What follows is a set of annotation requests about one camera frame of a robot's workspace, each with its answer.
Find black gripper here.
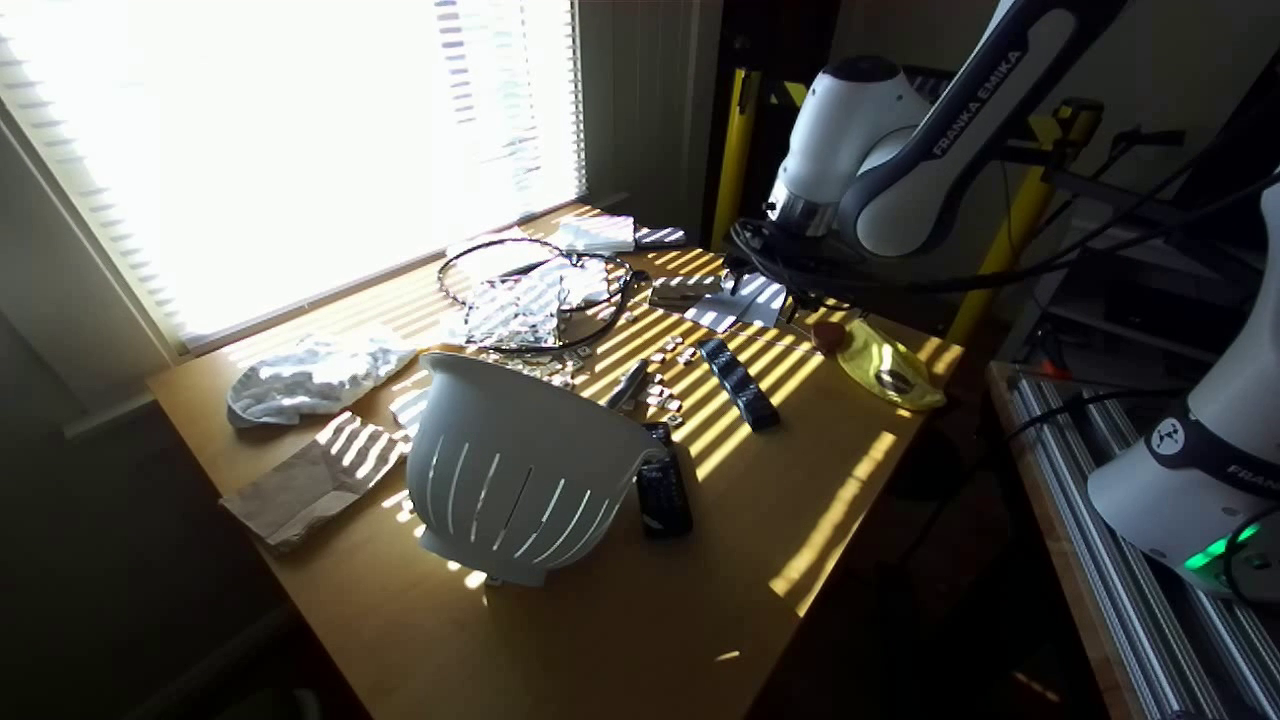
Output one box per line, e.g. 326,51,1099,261
725,214,826,289

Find brown round object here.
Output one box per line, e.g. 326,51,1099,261
813,316,861,362

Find yellow banana bag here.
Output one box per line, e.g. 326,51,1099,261
835,313,952,416

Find black spatula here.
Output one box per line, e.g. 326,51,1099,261
605,357,664,423

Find white slotted colander bowl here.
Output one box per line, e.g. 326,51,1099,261
401,350,661,593

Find grey striped cloth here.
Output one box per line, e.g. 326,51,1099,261
686,265,792,336

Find dark notebook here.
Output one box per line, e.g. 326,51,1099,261
631,219,691,256

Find long black remote control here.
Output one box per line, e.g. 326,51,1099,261
691,336,792,432

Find white paper stack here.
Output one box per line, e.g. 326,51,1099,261
548,214,639,261

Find silver patterned cloth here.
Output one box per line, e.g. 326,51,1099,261
457,256,618,357

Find small black remote control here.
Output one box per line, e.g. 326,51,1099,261
631,443,695,541

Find white crumpled cloth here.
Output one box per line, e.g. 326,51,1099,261
221,334,421,432

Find white window blind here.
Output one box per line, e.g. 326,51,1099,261
0,0,591,357

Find grey metal robot stand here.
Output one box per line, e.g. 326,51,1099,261
987,357,1280,720

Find folded beige towel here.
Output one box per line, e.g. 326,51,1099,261
218,412,412,552

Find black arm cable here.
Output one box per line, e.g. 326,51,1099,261
725,165,1280,310

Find black camera stand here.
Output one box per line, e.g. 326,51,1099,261
1053,124,1192,186

